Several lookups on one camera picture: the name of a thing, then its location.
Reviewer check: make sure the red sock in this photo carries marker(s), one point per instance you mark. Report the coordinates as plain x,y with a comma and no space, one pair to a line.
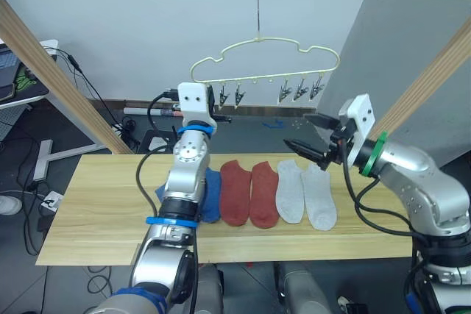
235,192
264,196

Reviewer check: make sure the white power strip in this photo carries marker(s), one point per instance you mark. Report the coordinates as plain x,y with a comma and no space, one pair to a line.
52,200

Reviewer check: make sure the white tube on floor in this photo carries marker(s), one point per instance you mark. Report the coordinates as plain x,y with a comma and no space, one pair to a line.
147,111

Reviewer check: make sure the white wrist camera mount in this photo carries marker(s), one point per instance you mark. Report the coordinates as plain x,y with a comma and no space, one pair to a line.
362,111
193,102

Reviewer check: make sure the metal hanger clip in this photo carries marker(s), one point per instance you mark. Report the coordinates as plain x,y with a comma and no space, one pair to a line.
239,96
301,90
316,88
284,92
223,97

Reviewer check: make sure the dark laptop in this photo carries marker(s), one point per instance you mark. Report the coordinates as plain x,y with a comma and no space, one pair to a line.
7,65

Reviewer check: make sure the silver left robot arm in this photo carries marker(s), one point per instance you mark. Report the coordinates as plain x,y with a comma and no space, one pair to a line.
187,167

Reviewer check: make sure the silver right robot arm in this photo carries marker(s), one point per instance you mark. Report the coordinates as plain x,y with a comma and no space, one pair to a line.
412,167

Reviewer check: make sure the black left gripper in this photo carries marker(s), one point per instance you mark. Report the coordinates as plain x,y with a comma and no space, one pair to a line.
210,102

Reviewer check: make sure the grey rounded robot leg cover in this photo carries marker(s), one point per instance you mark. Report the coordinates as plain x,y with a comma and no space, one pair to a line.
210,288
301,288

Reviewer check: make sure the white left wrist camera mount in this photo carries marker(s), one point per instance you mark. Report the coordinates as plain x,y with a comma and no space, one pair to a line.
193,102

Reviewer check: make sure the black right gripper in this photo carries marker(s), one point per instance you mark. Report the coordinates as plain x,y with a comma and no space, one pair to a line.
340,145

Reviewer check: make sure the slanted wooden frame post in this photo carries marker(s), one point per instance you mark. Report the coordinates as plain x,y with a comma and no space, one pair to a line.
423,82
59,75

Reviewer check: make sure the blue tape scrap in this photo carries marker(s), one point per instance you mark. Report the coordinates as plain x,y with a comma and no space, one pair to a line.
273,125

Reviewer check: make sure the blue sock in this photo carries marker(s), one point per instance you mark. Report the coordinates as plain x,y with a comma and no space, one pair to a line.
160,193
212,196

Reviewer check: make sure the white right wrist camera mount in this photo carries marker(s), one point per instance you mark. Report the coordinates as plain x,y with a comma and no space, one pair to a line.
362,111

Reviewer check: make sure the grey sock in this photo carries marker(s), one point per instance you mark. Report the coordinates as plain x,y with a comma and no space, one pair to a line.
319,200
290,192

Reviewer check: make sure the white desk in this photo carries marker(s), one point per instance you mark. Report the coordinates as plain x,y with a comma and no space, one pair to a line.
48,152

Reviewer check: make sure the black mouse mat green logo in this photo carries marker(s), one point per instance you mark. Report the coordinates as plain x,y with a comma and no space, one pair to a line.
31,84

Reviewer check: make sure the cream clip hanger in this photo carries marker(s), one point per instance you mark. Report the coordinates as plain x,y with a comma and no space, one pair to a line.
279,39

